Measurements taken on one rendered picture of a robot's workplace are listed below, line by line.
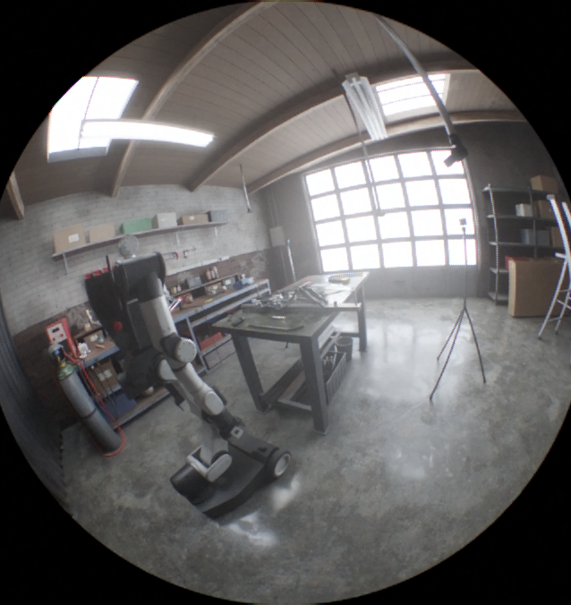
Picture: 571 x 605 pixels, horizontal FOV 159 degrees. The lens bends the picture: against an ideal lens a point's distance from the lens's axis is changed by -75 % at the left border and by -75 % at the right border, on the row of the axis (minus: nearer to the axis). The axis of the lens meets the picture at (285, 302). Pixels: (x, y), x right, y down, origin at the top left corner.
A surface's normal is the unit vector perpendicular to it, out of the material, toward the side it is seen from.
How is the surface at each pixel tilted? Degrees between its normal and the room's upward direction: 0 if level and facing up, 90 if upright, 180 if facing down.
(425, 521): 0
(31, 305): 90
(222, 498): 0
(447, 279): 90
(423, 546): 0
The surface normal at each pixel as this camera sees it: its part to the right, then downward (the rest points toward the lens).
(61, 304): 0.82, 0.00
